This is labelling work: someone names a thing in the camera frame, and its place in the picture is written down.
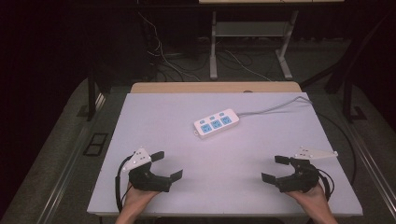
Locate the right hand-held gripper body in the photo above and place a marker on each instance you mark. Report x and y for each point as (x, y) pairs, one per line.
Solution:
(300, 180)

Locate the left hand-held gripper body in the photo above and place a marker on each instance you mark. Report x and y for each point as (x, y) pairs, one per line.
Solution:
(146, 180)

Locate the person's left hand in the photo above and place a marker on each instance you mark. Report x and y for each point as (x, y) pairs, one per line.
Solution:
(137, 199)

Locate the person's right hand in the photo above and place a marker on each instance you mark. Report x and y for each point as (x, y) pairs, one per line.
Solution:
(313, 200)

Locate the white power strip blue sockets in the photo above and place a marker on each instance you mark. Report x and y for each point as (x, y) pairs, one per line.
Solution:
(216, 123)

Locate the black metal stand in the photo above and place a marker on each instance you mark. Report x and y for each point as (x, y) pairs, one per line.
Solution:
(348, 99)
(91, 96)

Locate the black floor frame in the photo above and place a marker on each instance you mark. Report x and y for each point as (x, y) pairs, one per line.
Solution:
(96, 144)

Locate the aluminium floor rail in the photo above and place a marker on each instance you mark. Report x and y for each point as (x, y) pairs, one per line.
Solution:
(373, 165)
(67, 168)

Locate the grey metal desk frame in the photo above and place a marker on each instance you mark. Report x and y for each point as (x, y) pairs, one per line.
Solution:
(213, 53)

